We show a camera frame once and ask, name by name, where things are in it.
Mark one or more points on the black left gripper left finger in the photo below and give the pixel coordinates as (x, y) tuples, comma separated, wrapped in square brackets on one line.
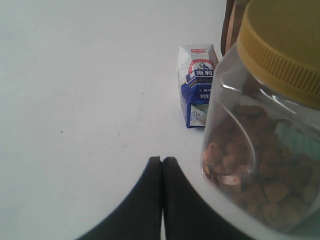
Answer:
[(139, 215)]

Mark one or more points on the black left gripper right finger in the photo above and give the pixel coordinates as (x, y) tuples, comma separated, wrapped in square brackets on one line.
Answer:
[(186, 215)]

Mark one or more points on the blue white milk carton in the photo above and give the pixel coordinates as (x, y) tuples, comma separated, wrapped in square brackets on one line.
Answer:
[(196, 64)]

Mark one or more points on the clear nut jar gold lid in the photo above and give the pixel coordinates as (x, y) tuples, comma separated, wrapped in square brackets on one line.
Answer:
[(261, 148)]

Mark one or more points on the brown paper shopping bag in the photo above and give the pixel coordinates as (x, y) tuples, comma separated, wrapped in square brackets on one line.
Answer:
[(232, 22)]

